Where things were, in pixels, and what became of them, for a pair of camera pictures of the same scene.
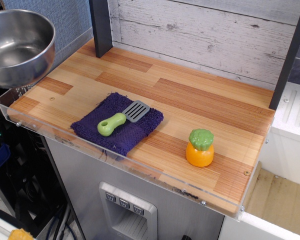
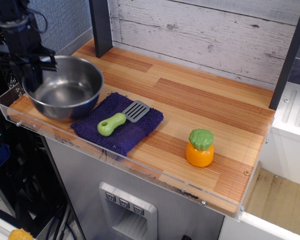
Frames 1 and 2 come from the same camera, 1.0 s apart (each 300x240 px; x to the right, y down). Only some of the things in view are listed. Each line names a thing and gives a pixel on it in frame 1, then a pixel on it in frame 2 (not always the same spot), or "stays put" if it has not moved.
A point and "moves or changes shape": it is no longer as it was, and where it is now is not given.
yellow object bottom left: x=20 y=234 stays put
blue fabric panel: x=71 y=19 stays put
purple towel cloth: x=118 y=140 stays put
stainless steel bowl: x=22 y=48 moves or changes shape
